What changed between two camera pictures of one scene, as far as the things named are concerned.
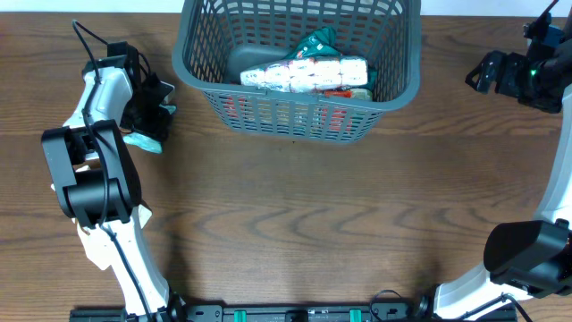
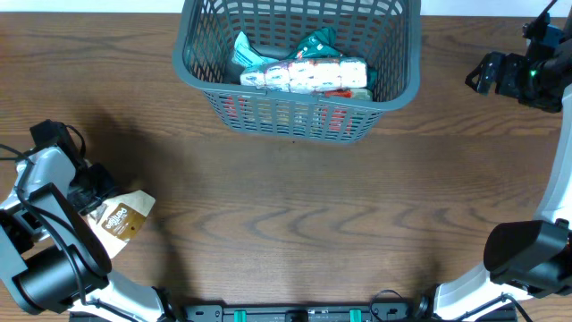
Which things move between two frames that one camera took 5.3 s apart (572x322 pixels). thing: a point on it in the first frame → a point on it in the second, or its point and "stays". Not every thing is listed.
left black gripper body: x=149 y=113 → x=96 y=187
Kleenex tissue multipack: x=303 y=76 stays
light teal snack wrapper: x=147 y=142 → x=246 y=55
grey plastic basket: x=390 y=32 stays
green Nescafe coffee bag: x=323 y=44 stays
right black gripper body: x=500 y=72 stays
